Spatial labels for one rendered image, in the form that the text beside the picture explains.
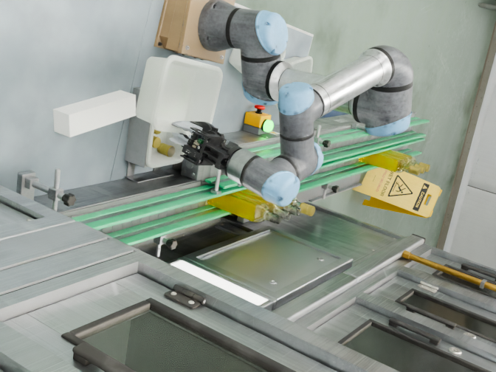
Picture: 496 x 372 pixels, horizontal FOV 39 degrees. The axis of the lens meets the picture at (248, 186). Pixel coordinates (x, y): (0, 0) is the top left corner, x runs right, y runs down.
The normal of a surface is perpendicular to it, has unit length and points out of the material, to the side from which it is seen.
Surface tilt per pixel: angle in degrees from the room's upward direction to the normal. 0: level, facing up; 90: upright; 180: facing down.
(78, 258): 90
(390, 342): 90
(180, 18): 90
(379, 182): 77
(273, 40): 11
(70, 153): 0
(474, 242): 90
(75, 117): 0
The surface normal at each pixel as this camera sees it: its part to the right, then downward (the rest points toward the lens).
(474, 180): -0.56, 0.15
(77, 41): 0.81, 0.29
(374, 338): 0.16, -0.94
